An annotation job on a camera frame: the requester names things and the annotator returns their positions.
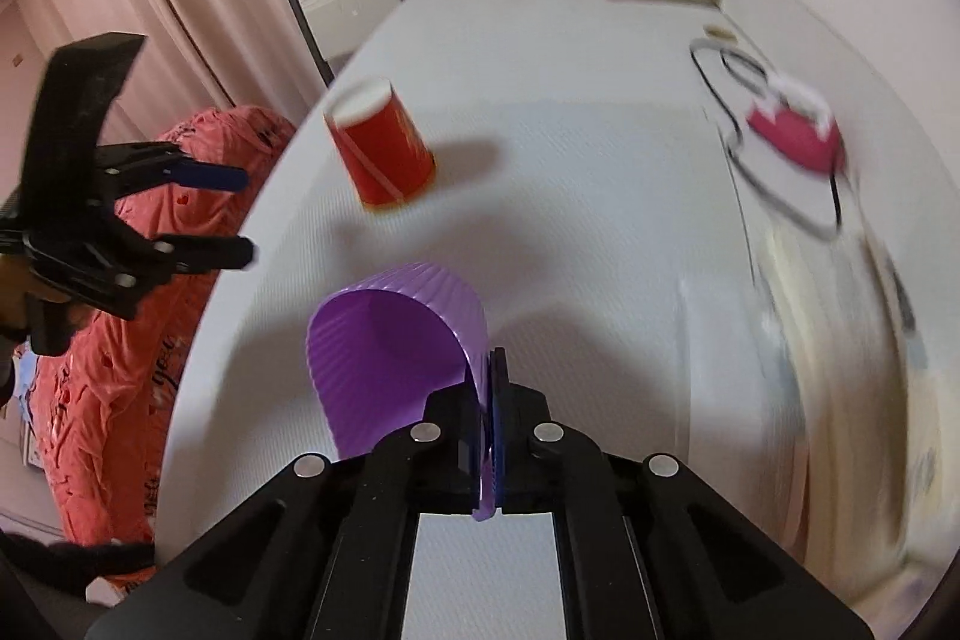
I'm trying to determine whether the person's left hand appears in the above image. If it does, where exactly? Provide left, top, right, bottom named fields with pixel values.
left=0, top=256, right=32, bottom=332

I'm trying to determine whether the purple ribbed cup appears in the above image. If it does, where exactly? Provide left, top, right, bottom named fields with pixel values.
left=306, top=263, right=502, bottom=522

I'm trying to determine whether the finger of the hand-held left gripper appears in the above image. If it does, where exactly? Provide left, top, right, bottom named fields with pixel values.
left=122, top=235, right=259, bottom=290
left=96, top=140, right=250, bottom=200

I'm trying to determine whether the black cable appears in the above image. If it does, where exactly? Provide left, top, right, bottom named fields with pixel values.
left=690, top=38, right=846, bottom=241

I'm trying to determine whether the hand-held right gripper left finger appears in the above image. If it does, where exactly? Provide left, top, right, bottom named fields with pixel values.
left=86, top=383, right=492, bottom=640

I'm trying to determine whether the white folding chair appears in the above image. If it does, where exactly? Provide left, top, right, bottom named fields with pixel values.
left=281, top=0, right=410, bottom=90

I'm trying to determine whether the red paper cup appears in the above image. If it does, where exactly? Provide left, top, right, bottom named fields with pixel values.
left=322, top=76, right=437, bottom=214

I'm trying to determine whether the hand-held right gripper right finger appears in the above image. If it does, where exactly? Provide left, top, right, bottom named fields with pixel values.
left=490, top=346, right=877, bottom=640

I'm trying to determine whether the red printed blanket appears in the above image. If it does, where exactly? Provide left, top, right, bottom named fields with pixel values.
left=30, top=104, right=299, bottom=603

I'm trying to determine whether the pink device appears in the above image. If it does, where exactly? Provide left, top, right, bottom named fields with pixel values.
left=746, top=77, right=846, bottom=174

